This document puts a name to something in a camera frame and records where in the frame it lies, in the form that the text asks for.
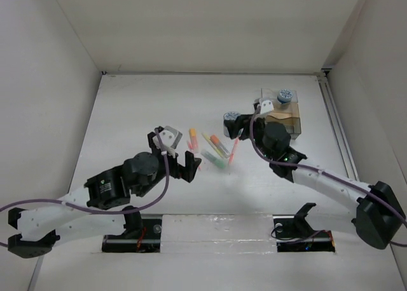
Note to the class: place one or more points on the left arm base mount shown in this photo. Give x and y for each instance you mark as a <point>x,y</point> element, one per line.
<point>142,235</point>

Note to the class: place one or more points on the yellow-capped pink highlighter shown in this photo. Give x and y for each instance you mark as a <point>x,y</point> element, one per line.
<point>194,140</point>

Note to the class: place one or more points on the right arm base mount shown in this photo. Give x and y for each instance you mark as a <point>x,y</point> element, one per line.
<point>294,234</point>

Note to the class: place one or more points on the thin orange pen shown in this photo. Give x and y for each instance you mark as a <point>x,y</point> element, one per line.
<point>233,151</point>

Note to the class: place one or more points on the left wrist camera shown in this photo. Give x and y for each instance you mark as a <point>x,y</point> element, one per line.
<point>169,140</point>

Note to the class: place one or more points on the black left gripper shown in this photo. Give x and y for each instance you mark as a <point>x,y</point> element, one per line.
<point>188,171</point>

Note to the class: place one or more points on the tiered acrylic organizer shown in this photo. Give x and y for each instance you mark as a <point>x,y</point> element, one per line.
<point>287,115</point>

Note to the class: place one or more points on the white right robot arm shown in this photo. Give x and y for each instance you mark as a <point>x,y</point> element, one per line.
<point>375,215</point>

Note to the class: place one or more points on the green-capped clear highlighter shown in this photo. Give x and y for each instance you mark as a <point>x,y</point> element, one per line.
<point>218,162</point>

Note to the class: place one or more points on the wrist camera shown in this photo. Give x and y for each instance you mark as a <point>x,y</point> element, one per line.
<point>263,106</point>
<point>169,140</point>

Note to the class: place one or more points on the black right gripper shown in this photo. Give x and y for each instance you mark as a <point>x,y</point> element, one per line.
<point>234,126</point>

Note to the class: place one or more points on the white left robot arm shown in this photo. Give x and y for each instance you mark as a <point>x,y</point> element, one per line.
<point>102,205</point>

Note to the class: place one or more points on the thin yellow pen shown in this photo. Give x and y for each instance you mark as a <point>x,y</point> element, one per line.
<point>207,138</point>

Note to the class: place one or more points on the orange-capped clear highlighter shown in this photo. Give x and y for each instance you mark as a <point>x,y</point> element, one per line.
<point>219,145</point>

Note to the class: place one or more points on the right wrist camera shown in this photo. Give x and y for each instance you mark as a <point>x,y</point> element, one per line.
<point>263,106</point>

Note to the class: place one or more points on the blue round putty jar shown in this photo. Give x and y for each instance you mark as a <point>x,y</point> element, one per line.
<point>229,116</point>

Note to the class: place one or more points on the aluminium rail at wall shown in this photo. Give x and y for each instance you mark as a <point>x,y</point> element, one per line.
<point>338,130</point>

